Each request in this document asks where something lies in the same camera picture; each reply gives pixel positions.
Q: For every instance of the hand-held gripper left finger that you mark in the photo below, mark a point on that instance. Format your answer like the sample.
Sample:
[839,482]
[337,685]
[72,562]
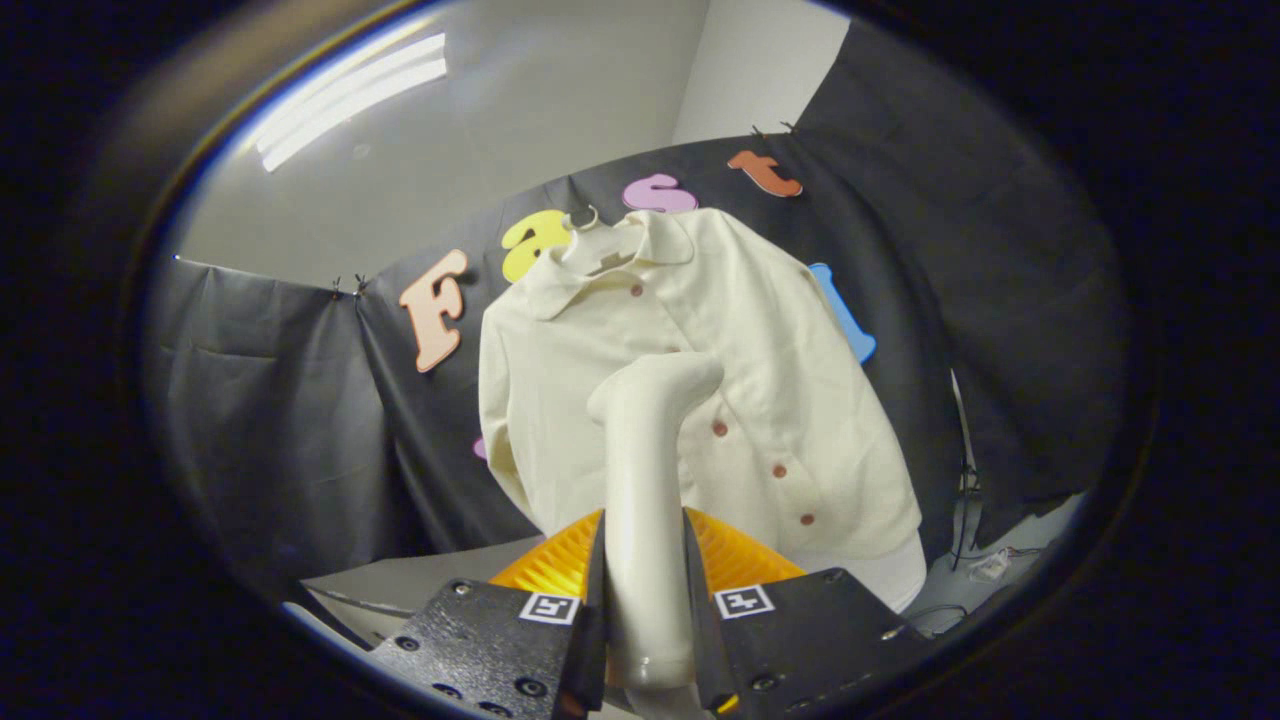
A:
[594,640]

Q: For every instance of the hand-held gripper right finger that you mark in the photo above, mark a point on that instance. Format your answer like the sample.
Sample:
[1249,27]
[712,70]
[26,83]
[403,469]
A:
[700,640]

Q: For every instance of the white garment steamer head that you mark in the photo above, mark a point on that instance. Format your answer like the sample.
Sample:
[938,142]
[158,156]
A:
[645,470]

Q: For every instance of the white garment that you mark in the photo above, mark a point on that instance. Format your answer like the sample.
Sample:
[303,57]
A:
[880,580]

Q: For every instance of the cream button shirt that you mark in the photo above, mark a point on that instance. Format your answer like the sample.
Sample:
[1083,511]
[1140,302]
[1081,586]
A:
[590,350]

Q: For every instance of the white clothes hanger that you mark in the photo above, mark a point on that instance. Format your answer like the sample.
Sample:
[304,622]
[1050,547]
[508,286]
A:
[580,225]

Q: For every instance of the grey cabinet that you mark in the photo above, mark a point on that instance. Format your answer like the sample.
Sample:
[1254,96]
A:
[420,585]

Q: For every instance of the black backdrop cloth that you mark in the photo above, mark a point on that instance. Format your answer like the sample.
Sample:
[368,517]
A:
[280,400]

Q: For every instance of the small black binder clips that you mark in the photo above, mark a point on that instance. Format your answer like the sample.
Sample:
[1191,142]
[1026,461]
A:
[771,128]
[348,287]

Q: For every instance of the ceiling light panel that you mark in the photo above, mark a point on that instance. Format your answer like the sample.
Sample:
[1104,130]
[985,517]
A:
[345,100]

